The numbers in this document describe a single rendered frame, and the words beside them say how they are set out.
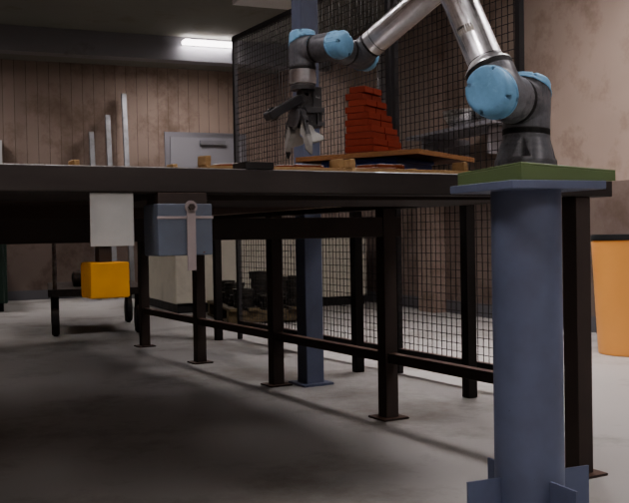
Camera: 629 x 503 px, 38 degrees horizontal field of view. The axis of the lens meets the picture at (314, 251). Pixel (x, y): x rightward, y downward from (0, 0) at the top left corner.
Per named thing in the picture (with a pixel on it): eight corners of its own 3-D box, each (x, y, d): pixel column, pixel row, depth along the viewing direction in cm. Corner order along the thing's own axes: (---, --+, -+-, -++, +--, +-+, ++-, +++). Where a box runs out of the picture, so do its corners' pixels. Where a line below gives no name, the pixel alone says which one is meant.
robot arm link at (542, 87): (559, 132, 225) (560, 77, 225) (534, 124, 215) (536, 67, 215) (515, 136, 233) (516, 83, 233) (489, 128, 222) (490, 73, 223)
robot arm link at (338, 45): (362, 34, 250) (331, 40, 257) (337, 25, 241) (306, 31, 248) (361, 63, 250) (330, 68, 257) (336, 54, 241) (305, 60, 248)
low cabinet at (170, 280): (369, 303, 976) (367, 226, 974) (172, 314, 892) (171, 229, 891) (308, 295, 1136) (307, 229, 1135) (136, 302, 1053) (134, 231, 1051)
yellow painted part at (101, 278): (130, 296, 203) (128, 192, 203) (90, 298, 199) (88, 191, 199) (119, 295, 210) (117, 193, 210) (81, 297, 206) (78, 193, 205)
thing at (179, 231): (216, 269, 212) (215, 192, 212) (160, 271, 205) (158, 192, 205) (198, 268, 222) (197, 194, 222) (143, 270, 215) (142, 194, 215)
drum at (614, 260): (689, 354, 541) (688, 233, 539) (625, 359, 524) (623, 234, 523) (636, 346, 584) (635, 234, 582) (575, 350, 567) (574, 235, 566)
